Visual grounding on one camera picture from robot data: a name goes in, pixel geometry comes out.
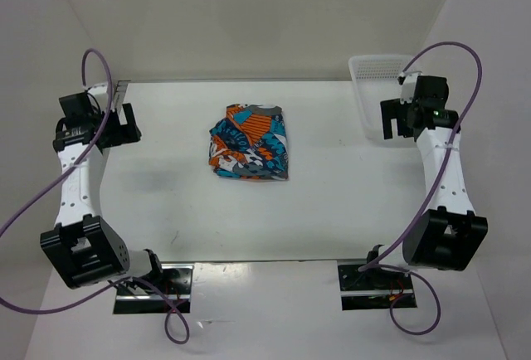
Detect colourful patterned shorts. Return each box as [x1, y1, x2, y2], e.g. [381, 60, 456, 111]
[208, 104, 289, 181]

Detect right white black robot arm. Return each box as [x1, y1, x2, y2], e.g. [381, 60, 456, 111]
[380, 71, 488, 271]

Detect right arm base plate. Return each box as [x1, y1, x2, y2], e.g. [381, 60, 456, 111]
[338, 262, 417, 311]

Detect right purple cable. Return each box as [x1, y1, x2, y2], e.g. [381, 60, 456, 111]
[358, 41, 484, 335]

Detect purple cable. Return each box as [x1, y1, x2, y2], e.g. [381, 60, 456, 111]
[358, 41, 484, 335]
[0, 48, 191, 344]

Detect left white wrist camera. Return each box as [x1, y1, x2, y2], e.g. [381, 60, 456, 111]
[84, 82, 109, 109]

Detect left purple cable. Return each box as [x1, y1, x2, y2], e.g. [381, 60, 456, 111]
[0, 48, 191, 344]

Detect white plastic mesh basket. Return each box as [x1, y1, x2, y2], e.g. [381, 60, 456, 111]
[348, 54, 415, 148]

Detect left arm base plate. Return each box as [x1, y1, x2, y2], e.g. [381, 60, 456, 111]
[113, 263, 193, 315]

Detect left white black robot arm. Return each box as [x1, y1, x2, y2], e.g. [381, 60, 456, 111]
[40, 84, 166, 294]

